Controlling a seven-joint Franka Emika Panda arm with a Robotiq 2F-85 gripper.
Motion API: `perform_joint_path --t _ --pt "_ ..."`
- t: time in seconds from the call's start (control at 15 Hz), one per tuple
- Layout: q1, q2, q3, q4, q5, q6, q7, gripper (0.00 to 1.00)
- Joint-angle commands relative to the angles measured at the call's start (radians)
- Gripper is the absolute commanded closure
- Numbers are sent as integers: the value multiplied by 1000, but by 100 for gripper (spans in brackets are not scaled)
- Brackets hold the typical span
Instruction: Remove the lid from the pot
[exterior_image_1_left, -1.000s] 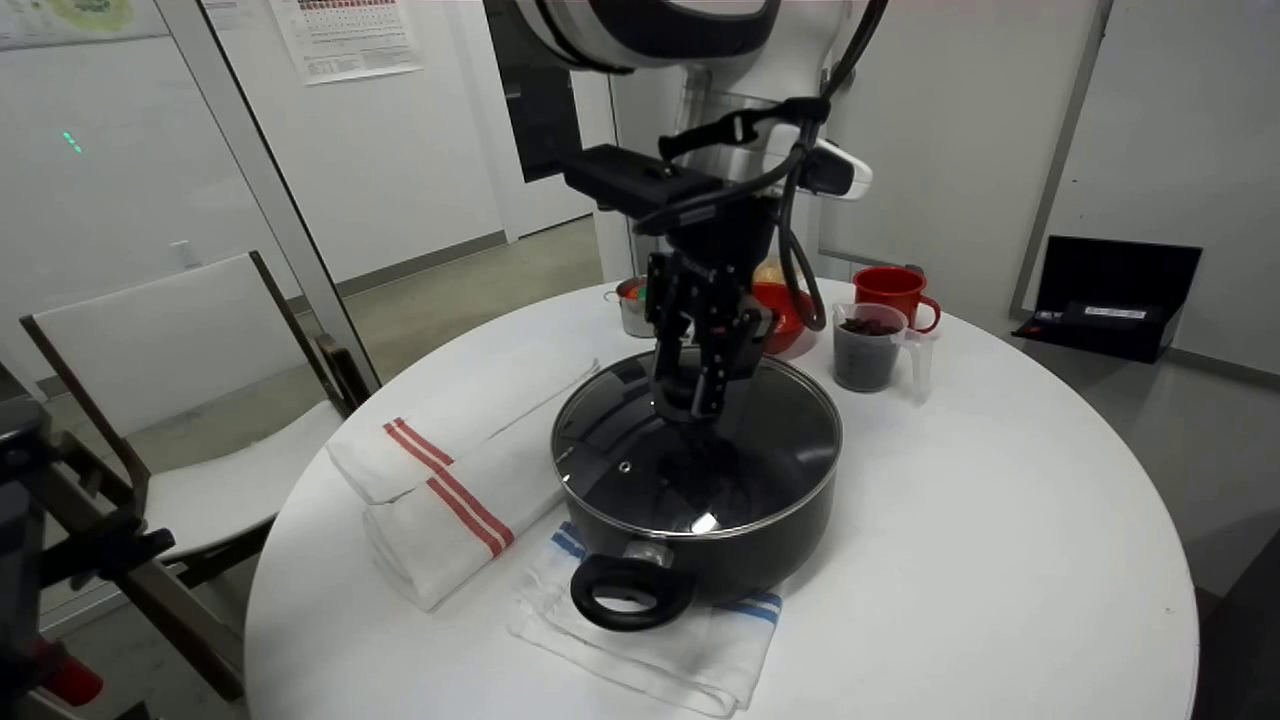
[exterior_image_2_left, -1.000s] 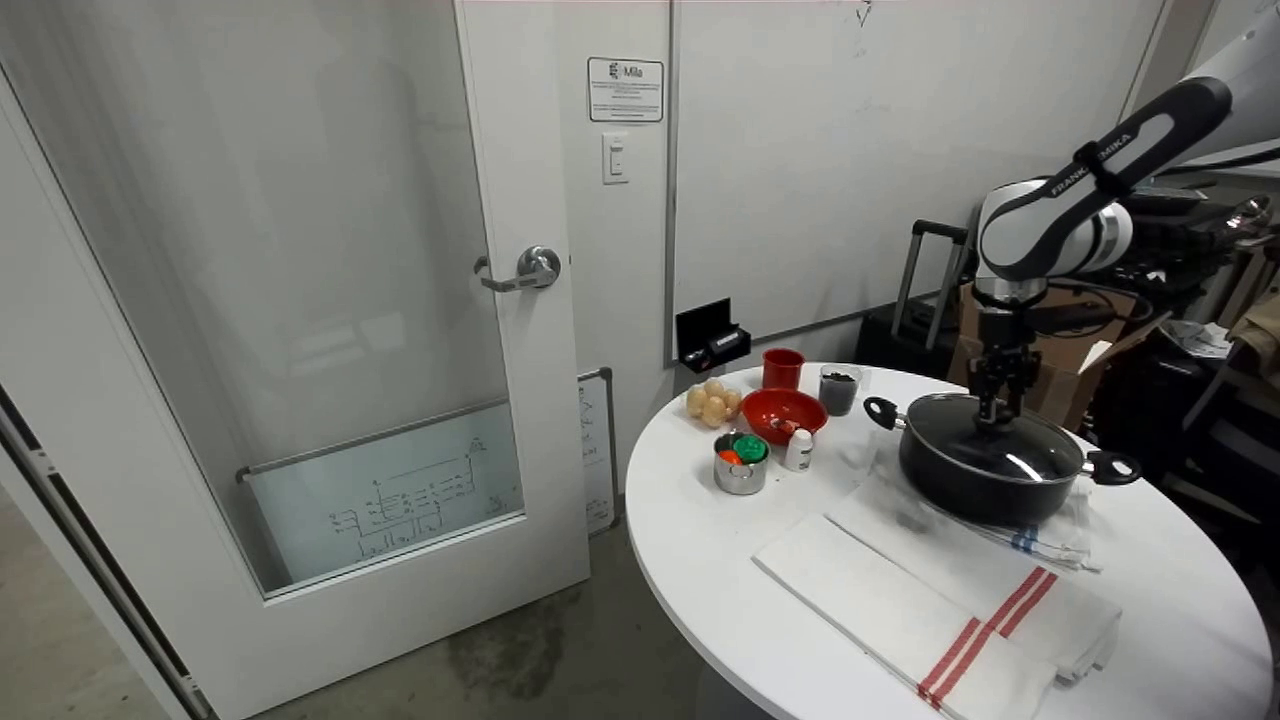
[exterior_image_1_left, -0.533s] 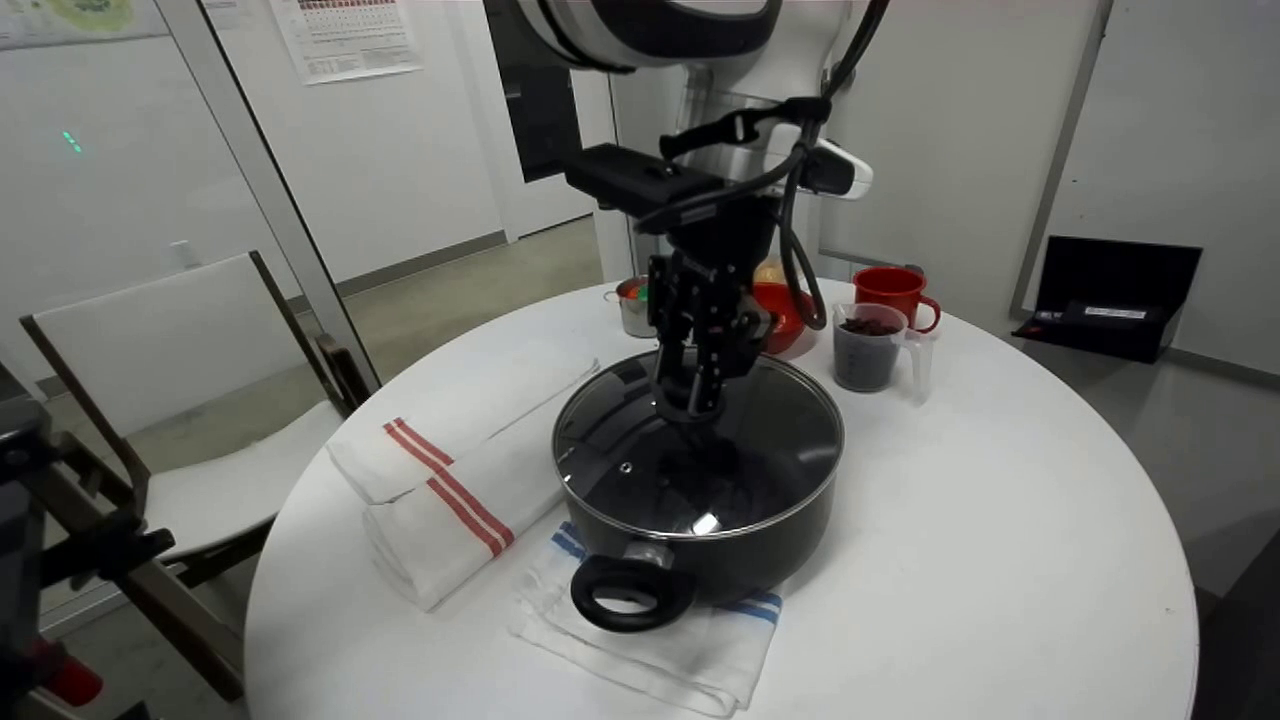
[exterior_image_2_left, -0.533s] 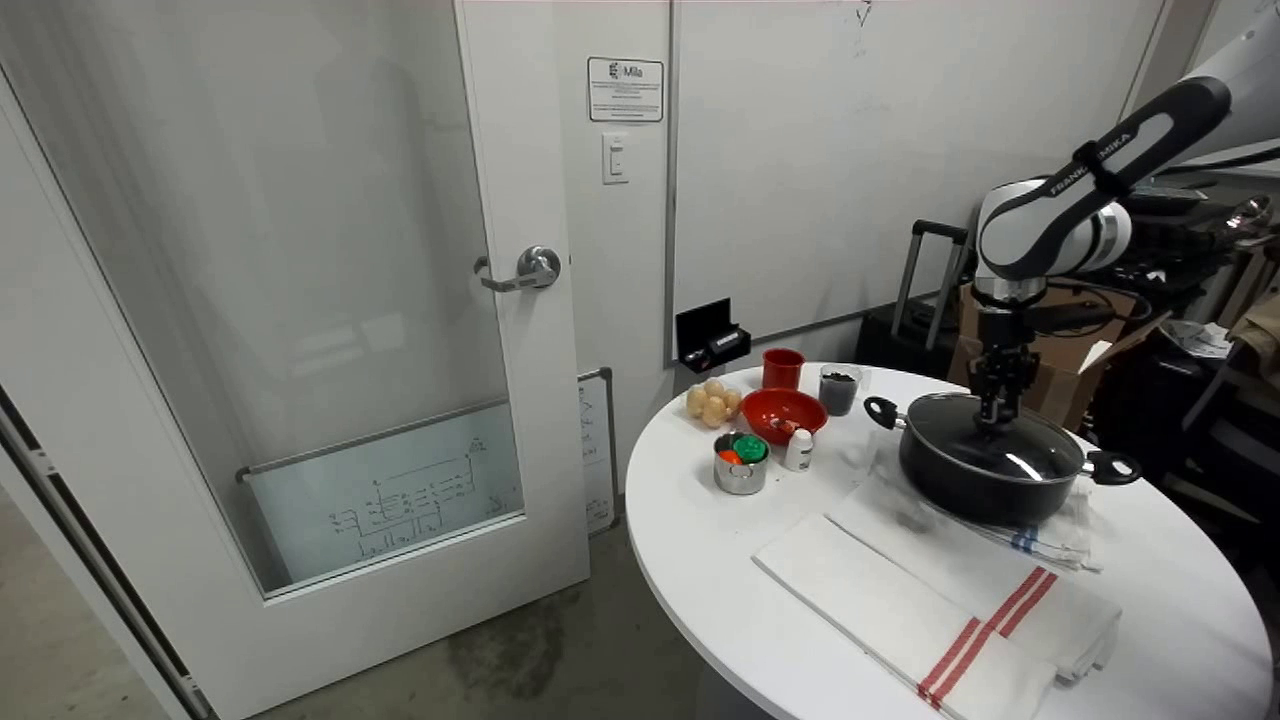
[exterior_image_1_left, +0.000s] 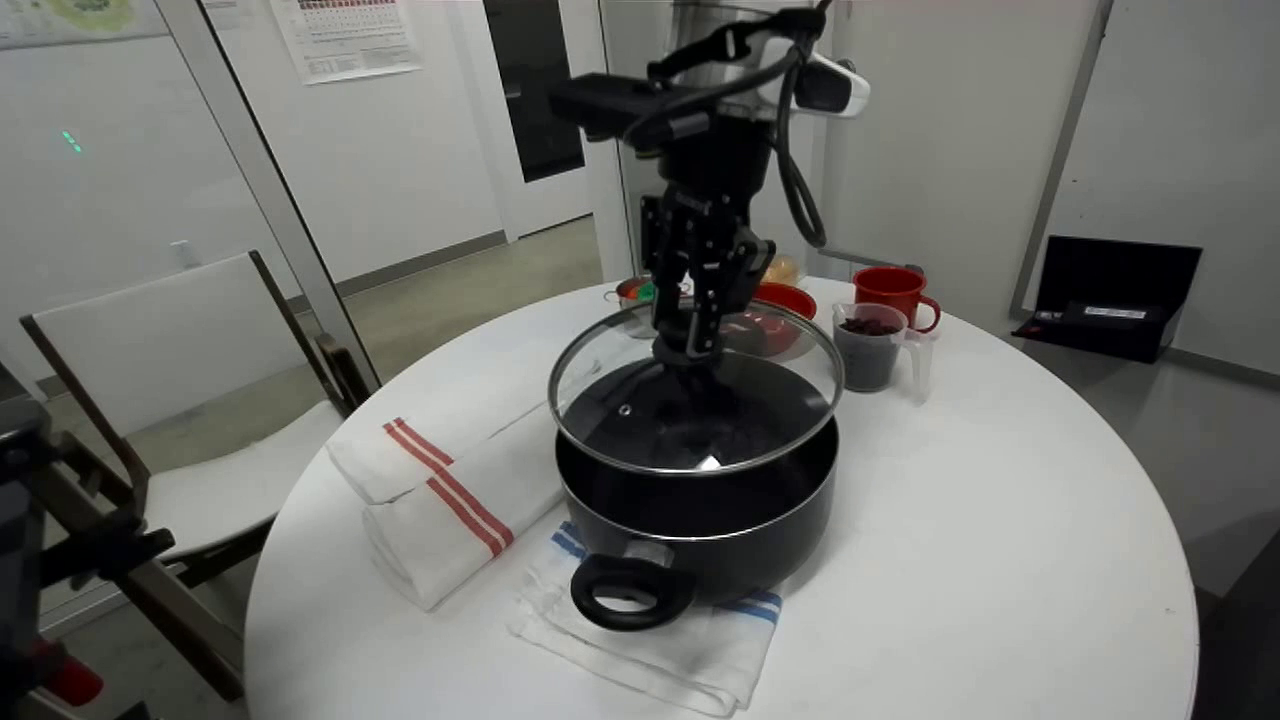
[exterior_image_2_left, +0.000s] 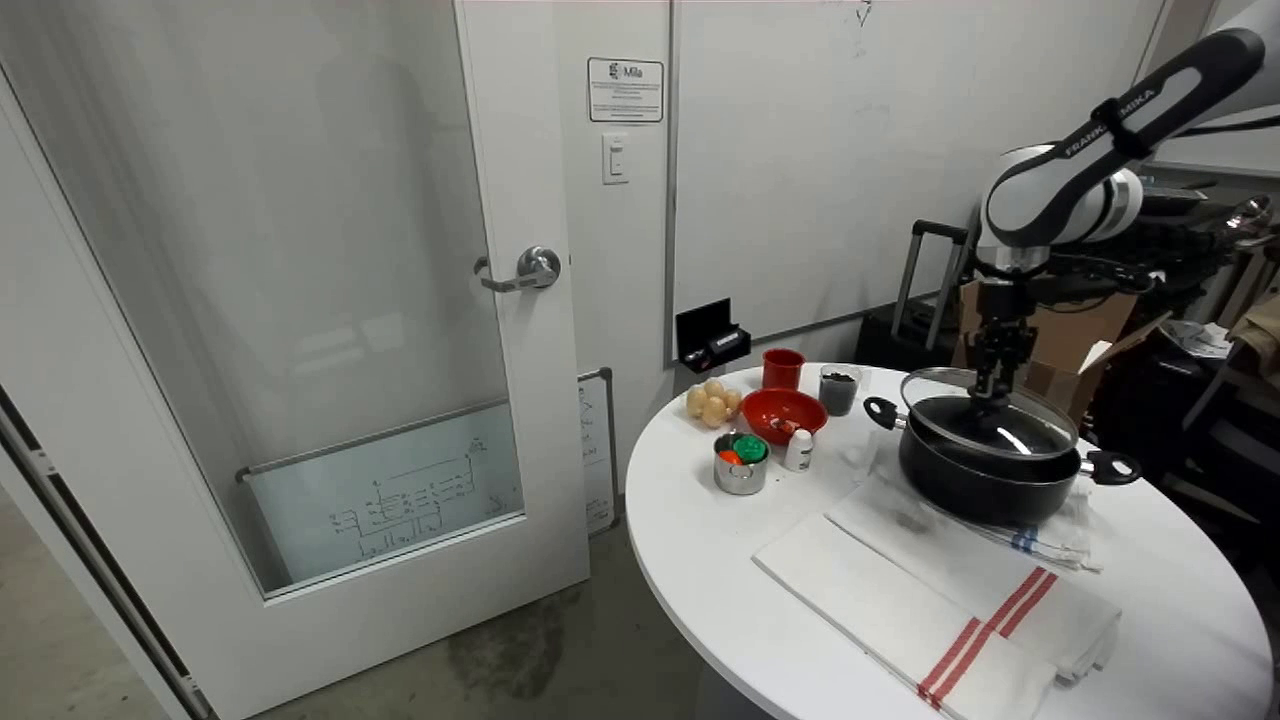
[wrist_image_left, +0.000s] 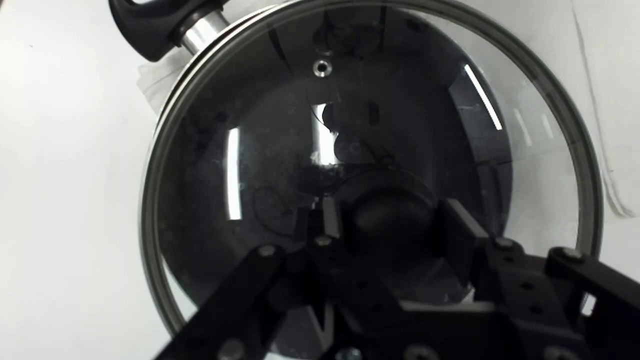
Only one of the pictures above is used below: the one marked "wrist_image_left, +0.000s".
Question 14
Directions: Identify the glass pot lid black knob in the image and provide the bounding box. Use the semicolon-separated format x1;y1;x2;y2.
138;0;606;360

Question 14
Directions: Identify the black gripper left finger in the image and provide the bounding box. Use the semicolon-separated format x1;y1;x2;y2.
155;195;402;360

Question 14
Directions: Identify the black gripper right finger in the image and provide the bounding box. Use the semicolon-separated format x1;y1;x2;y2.
436;197;640;360

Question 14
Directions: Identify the black two-handled cooking pot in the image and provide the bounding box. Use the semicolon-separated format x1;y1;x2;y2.
108;0;232;65

